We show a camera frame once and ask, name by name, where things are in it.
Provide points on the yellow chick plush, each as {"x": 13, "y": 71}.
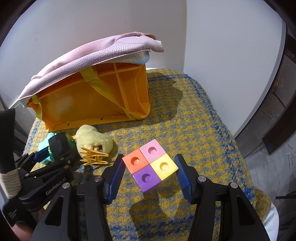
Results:
{"x": 92, "y": 139}

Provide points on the black pole with beige tape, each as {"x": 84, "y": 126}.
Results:
{"x": 7, "y": 139}

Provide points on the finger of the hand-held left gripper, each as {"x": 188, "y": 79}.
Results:
{"x": 41, "y": 155}
{"x": 54, "y": 183}

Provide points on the orange plastic basket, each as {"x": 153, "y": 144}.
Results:
{"x": 69, "y": 106}

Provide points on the yellow blue plaid blanket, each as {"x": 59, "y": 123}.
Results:
{"x": 185, "y": 115}

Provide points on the person's left hand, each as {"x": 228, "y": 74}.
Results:
{"x": 22, "y": 233}

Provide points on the green shiny ball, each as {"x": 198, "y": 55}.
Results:
{"x": 59, "y": 143}

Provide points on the orange basket with pink liner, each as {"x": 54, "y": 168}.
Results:
{"x": 92, "y": 55}

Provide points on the four-colour cube block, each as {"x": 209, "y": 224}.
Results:
{"x": 148, "y": 166}

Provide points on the teal star plush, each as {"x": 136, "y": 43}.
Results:
{"x": 44, "y": 146}

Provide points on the yellow hair claw clip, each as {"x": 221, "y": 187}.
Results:
{"x": 94, "y": 157}

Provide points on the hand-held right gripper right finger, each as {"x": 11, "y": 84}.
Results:
{"x": 182, "y": 178}

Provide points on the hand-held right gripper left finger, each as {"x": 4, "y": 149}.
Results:
{"x": 115, "y": 178}

